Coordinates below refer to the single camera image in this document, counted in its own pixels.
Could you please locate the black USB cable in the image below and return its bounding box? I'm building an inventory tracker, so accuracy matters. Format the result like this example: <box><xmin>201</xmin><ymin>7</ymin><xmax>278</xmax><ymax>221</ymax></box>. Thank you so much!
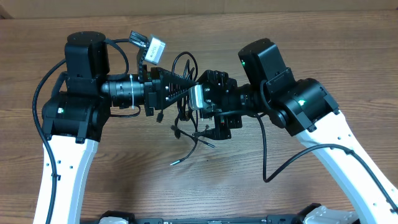
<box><xmin>156</xmin><ymin>51</ymin><xmax>217</xmax><ymax>166</ymax></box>

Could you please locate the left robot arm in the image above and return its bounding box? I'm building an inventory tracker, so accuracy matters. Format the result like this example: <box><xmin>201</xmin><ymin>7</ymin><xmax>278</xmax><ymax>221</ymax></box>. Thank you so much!
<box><xmin>32</xmin><ymin>31</ymin><xmax>195</xmax><ymax>223</ymax></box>

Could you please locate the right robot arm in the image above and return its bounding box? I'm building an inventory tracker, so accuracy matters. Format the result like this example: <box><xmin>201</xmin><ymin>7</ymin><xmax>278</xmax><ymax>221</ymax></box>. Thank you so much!
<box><xmin>189</xmin><ymin>39</ymin><xmax>397</xmax><ymax>223</ymax></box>

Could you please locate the black right camera cable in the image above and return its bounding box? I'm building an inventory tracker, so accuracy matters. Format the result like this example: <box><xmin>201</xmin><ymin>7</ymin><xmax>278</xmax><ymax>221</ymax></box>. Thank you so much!
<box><xmin>217</xmin><ymin>110</ymin><xmax>398</xmax><ymax>215</ymax></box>

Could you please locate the black camera cable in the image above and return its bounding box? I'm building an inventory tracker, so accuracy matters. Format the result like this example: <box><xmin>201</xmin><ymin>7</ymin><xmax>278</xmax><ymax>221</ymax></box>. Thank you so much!
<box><xmin>217</xmin><ymin>110</ymin><xmax>398</xmax><ymax>215</ymax></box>
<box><xmin>32</xmin><ymin>38</ymin><xmax>131</xmax><ymax>224</ymax></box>

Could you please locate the black left camera cable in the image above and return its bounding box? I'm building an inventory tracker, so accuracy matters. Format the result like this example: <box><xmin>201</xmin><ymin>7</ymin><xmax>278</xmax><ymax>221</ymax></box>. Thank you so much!
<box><xmin>32</xmin><ymin>38</ymin><xmax>131</xmax><ymax>224</ymax></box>

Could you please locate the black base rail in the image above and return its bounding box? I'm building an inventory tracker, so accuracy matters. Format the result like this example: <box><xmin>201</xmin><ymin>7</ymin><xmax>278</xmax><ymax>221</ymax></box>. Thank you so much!
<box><xmin>82</xmin><ymin>202</ymin><xmax>358</xmax><ymax>224</ymax></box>

